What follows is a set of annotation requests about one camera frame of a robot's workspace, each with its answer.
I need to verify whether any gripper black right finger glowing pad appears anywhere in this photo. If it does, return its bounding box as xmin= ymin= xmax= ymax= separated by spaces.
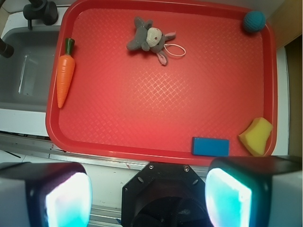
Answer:
xmin=205 ymin=156 xmax=303 ymax=227

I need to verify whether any grey toy sink basin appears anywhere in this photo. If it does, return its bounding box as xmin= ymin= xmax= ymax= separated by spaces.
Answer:
xmin=0 ymin=26 xmax=60 ymax=112

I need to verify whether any yellow sponge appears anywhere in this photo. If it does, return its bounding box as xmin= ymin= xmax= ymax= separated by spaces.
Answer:
xmin=238 ymin=117 xmax=273 ymax=157

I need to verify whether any black octagonal mount plate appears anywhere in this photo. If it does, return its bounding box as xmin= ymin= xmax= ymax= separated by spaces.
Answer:
xmin=121 ymin=162 xmax=208 ymax=227

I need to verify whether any black toy faucet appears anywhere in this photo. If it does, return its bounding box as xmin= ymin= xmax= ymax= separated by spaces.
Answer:
xmin=23 ymin=0 xmax=59 ymax=30

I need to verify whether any red plastic tray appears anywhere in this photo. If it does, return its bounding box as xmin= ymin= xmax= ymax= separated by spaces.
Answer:
xmin=46 ymin=0 xmax=277 ymax=166

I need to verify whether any teal textured ball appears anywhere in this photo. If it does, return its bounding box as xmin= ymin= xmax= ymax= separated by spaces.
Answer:
xmin=242 ymin=11 xmax=266 ymax=33

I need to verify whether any grey plush donkey toy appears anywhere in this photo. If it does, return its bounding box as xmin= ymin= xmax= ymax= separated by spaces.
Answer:
xmin=126 ymin=17 xmax=187 ymax=66

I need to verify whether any orange toy carrot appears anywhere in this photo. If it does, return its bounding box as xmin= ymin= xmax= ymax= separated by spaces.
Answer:
xmin=56 ymin=38 xmax=75 ymax=109

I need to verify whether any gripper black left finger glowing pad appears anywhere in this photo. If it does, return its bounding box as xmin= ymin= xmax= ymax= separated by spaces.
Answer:
xmin=0 ymin=162 xmax=92 ymax=227

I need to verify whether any blue rectangular block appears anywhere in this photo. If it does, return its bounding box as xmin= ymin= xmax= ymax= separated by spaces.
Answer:
xmin=192 ymin=137 xmax=230 ymax=157

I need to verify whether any black faucet handle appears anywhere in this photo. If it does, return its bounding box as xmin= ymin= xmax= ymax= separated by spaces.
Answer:
xmin=0 ymin=39 xmax=14 ymax=58

